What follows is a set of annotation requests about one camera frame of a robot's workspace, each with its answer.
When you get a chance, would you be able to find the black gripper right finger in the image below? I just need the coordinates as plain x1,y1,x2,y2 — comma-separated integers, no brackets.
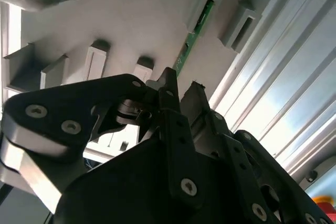
180,81,336,224

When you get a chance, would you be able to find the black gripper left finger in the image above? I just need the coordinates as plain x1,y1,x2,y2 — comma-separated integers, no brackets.
0,67,198,214

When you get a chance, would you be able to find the green RAM stick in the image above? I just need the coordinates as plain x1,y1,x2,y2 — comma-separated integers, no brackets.
172,0,215,78

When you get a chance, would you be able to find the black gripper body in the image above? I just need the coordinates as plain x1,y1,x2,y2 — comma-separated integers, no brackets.
52,136,254,224

